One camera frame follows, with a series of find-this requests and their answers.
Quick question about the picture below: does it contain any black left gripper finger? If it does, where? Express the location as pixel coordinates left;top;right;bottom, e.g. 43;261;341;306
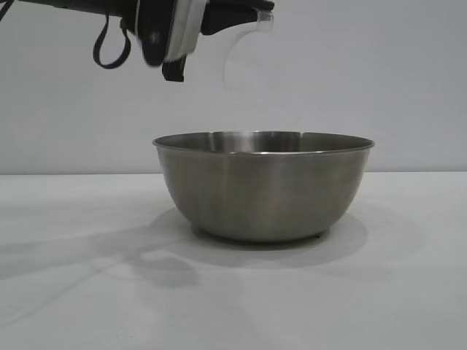
201;12;257;36
209;0;275;15

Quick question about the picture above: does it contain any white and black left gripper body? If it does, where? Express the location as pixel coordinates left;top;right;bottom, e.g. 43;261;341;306
161;0;207;83

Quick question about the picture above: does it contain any clear plastic measuring cup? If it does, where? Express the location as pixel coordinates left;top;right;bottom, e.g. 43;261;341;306
221;9;277;92

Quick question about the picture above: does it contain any stainless steel mixing bowl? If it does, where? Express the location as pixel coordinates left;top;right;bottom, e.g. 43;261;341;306
152;130;376;243

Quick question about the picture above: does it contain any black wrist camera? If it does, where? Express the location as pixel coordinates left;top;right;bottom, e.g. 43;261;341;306
133;0;171;69

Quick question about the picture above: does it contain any black looped cable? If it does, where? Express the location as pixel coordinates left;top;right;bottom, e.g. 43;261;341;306
92;13;131;69

